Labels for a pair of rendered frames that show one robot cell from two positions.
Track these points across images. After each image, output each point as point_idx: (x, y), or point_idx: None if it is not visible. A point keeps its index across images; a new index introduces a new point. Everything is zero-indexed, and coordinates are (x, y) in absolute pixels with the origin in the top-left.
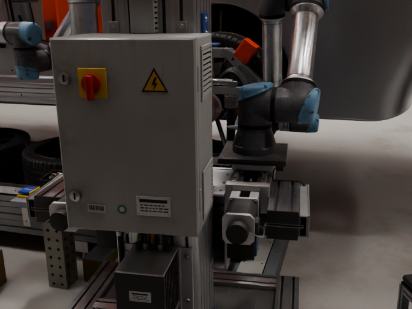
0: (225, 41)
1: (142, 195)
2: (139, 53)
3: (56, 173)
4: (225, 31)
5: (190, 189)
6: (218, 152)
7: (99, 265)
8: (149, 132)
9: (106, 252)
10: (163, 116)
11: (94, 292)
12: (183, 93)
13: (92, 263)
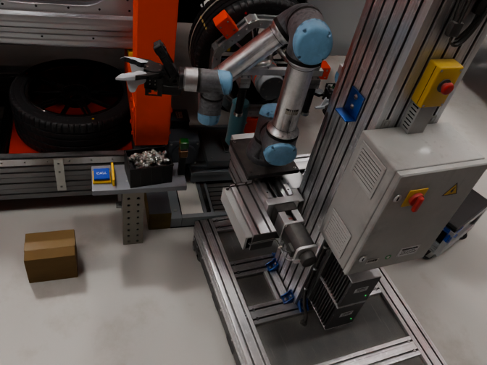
0: (287, 8)
1: (405, 247)
2: (454, 175)
3: (133, 155)
4: None
5: (435, 237)
6: (257, 102)
7: (167, 216)
8: (431, 215)
9: (164, 202)
10: (445, 206)
11: (221, 258)
12: (464, 192)
13: (159, 216)
